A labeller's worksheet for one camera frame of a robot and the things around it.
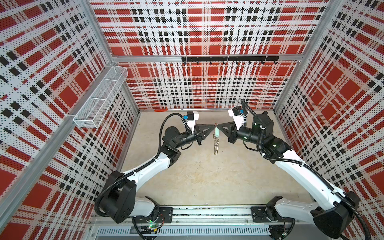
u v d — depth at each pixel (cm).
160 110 125
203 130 67
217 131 66
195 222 73
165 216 73
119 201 42
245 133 58
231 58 89
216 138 68
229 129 61
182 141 63
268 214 66
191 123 61
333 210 37
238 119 57
